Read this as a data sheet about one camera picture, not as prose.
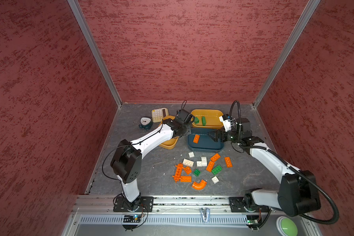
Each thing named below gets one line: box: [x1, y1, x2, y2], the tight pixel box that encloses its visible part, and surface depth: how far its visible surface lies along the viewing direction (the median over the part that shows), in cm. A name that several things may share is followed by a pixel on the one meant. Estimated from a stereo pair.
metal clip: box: [200, 207, 210, 223], surface depth 72 cm
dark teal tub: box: [187, 127, 225, 153], surface depth 93 cm
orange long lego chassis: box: [172, 162, 185, 183], surface depth 87 cm
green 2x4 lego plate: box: [201, 116, 207, 126], surface depth 111 cm
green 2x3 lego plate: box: [211, 164, 223, 176], surface depth 87 cm
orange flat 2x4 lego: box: [180, 176, 193, 183], surface depth 84 cm
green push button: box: [280, 217, 298, 236], surface depth 68 cm
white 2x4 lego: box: [182, 158, 195, 168], surface depth 89 cm
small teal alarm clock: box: [138, 116, 153, 131], surface depth 105 cm
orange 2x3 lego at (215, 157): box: [209, 152, 221, 163], surface depth 93 cm
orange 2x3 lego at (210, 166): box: [206, 160, 215, 173], surface depth 89 cm
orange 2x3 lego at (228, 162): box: [224, 156, 234, 168], surface depth 91 cm
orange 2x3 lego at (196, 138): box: [192, 134, 201, 145], surface depth 101 cm
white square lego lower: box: [211, 176, 220, 185], surface depth 84 cm
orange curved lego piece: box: [191, 179, 208, 191], surface depth 82 cm
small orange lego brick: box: [183, 166, 193, 175], surface depth 87 cm
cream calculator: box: [151, 107, 170, 123], surface depth 115 cm
